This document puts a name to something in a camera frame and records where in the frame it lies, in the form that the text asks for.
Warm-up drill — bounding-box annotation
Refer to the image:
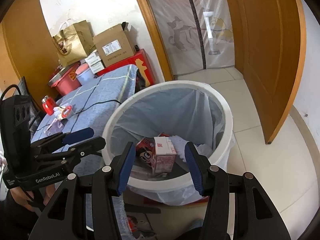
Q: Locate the purple grape milk carton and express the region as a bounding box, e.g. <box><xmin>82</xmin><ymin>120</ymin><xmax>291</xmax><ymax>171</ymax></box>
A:
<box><xmin>44</xmin><ymin>119</ymin><xmax>68</xmax><ymax>136</ymax></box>

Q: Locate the red drink can front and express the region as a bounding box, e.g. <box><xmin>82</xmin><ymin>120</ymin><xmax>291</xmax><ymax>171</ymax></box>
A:
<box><xmin>136</xmin><ymin>137</ymin><xmax>155</xmax><ymax>167</ymax></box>

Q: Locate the strawberry milk carton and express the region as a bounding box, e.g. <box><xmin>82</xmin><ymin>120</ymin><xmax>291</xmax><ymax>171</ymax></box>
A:
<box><xmin>151</xmin><ymin>137</ymin><xmax>177</xmax><ymax>174</ymax></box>

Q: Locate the purple foam fruit net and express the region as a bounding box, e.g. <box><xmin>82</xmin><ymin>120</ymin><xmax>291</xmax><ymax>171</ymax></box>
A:
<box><xmin>169</xmin><ymin>135</ymin><xmax>213</xmax><ymax>163</ymax></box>

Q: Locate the white trash bin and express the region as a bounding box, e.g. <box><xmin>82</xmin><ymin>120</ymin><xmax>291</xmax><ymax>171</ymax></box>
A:
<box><xmin>102</xmin><ymin>81</ymin><xmax>234</xmax><ymax>206</ymax></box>

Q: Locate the person's left hand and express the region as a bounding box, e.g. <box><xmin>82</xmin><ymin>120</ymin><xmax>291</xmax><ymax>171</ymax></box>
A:
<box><xmin>10</xmin><ymin>185</ymin><xmax>56</xmax><ymax>212</ymax></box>

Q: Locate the red thermos jar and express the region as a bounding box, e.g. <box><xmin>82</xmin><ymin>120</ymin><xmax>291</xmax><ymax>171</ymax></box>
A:
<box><xmin>42</xmin><ymin>95</ymin><xmax>57</xmax><ymax>115</ymax></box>

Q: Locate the blue checked tablecloth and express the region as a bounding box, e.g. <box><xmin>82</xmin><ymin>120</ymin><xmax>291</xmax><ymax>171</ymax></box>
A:
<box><xmin>31</xmin><ymin>64</ymin><xmax>138</xmax><ymax>239</ymax></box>

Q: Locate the pink plastic bucket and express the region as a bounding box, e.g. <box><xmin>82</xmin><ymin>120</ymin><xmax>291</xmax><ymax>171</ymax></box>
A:
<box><xmin>48</xmin><ymin>61</ymin><xmax>81</xmax><ymax>96</ymax></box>

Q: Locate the grey cushioned chair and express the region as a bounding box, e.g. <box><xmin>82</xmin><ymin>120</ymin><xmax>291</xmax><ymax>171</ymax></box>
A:
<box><xmin>18</xmin><ymin>76</ymin><xmax>46</xmax><ymax>133</ymax></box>

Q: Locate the lavender bucket pink lid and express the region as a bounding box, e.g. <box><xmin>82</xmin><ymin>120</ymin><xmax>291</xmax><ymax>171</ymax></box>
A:
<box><xmin>75</xmin><ymin>63</ymin><xmax>94</xmax><ymax>86</ymax></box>

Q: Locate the stack of white boxes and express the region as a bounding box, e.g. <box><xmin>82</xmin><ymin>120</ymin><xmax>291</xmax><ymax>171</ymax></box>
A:
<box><xmin>85</xmin><ymin>50</ymin><xmax>105</xmax><ymax>74</ymax></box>

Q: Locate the wooden wardrobe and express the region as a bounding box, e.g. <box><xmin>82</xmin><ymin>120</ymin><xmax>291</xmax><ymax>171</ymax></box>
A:
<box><xmin>1</xmin><ymin>0</ymin><xmax>58</xmax><ymax>106</ymax></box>

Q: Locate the gold paper shopping bag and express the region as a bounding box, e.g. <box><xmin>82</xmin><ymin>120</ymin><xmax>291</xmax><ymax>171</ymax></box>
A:
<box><xmin>52</xmin><ymin>20</ymin><xmax>96</xmax><ymax>67</ymax></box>

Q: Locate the brown cardboard box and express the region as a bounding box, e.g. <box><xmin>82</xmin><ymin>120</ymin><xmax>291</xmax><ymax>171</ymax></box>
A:
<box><xmin>93</xmin><ymin>22</ymin><xmax>136</xmax><ymax>67</ymax></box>

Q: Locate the red gift box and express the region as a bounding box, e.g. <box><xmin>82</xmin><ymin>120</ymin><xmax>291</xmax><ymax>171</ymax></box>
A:
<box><xmin>96</xmin><ymin>48</ymin><xmax>156</xmax><ymax>87</ymax></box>

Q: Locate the cartoon screen door curtain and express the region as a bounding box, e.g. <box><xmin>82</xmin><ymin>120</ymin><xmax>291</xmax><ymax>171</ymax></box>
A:
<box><xmin>149</xmin><ymin>0</ymin><xmax>235</xmax><ymax>76</ymax></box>

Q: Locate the wooden door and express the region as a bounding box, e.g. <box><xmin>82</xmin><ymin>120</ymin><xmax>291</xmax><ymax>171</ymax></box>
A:
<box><xmin>227</xmin><ymin>0</ymin><xmax>306</xmax><ymax>144</ymax></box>

